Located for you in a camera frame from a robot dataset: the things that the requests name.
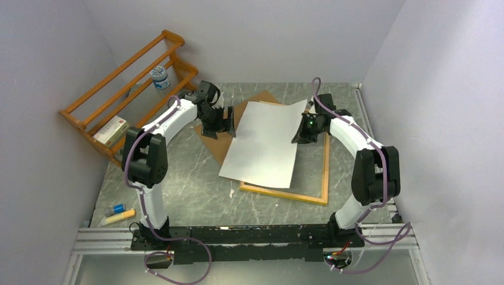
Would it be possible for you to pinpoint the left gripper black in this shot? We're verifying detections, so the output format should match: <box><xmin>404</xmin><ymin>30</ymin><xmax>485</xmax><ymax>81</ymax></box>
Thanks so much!
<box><xmin>199</xmin><ymin>106</ymin><xmax>236</xmax><ymax>140</ymax></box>

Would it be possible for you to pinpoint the brown cardboard backing board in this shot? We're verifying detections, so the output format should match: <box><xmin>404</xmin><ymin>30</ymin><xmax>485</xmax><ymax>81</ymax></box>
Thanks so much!
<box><xmin>194</xmin><ymin>90</ymin><xmax>279</xmax><ymax>165</ymax></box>

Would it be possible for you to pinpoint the building and sky photo print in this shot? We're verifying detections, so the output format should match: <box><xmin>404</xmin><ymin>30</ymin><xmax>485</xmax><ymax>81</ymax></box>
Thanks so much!
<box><xmin>219</xmin><ymin>99</ymin><xmax>307</xmax><ymax>189</ymax></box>

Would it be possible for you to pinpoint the yellow wooden picture frame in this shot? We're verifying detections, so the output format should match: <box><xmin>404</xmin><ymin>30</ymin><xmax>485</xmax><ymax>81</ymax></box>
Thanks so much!
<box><xmin>239</xmin><ymin>100</ymin><xmax>330</xmax><ymax>206</ymax></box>

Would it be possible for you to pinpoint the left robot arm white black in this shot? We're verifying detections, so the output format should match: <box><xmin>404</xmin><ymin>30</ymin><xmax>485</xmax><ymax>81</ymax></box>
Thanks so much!
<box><xmin>121</xmin><ymin>81</ymin><xmax>236</xmax><ymax>249</ymax></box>

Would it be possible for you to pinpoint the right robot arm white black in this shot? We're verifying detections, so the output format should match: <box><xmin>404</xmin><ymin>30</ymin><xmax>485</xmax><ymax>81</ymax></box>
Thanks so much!
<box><xmin>291</xmin><ymin>93</ymin><xmax>401</xmax><ymax>246</ymax></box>

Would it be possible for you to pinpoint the white blue lidded jar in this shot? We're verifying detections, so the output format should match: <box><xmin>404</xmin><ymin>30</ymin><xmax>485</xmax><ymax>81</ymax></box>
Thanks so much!
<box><xmin>149</xmin><ymin>65</ymin><xmax>170</xmax><ymax>90</ymax></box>

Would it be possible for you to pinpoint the orange wooden shelf rack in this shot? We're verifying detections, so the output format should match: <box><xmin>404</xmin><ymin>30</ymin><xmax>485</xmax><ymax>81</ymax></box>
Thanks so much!
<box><xmin>59</xmin><ymin>30</ymin><xmax>199</xmax><ymax>166</ymax></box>

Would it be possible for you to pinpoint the white red cardboard box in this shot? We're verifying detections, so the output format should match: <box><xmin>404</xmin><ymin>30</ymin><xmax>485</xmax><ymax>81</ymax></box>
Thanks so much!
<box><xmin>93</xmin><ymin>116</ymin><xmax>130</xmax><ymax>148</ymax></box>

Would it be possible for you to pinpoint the yellow glue stick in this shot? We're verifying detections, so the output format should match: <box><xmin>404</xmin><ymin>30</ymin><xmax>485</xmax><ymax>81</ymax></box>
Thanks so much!
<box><xmin>100</xmin><ymin>209</ymin><xmax>136</xmax><ymax>226</ymax></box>

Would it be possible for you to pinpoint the blue capped small tube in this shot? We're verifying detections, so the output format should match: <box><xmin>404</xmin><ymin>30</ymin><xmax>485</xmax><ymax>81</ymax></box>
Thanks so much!
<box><xmin>104</xmin><ymin>204</ymin><xmax>125</xmax><ymax>217</ymax></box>

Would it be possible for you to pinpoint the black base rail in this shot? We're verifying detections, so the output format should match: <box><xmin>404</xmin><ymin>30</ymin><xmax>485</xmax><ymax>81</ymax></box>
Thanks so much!
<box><xmin>130</xmin><ymin>221</ymin><xmax>365</xmax><ymax>265</ymax></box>

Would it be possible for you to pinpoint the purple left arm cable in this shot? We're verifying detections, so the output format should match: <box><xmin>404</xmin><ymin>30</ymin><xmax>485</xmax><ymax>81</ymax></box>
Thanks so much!
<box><xmin>123</xmin><ymin>95</ymin><xmax>213</xmax><ymax>285</ymax></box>

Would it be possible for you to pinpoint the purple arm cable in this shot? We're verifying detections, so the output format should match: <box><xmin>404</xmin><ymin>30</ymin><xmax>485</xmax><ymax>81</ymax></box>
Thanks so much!
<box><xmin>311</xmin><ymin>77</ymin><xmax>412</xmax><ymax>275</ymax></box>
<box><xmin>123</xmin><ymin>95</ymin><xmax>213</xmax><ymax>285</ymax></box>

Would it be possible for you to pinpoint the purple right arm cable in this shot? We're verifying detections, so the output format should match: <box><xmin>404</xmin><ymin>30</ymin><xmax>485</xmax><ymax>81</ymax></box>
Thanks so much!
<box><xmin>311</xmin><ymin>77</ymin><xmax>412</xmax><ymax>275</ymax></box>

